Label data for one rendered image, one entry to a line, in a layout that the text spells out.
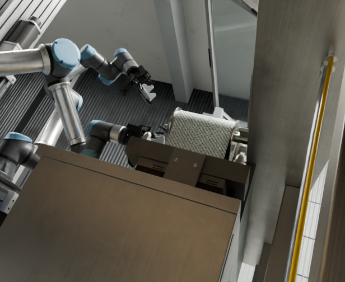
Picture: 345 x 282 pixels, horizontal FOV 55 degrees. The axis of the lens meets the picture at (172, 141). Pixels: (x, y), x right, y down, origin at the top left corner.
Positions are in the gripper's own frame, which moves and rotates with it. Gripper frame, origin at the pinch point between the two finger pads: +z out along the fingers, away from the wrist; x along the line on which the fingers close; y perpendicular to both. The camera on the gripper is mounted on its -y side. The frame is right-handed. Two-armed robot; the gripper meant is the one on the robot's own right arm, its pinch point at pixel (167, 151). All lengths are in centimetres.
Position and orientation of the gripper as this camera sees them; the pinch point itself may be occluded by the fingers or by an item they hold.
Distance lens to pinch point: 127.7
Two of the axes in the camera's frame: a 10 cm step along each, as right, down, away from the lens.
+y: 3.4, -8.5, 4.1
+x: 1.6, 4.8, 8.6
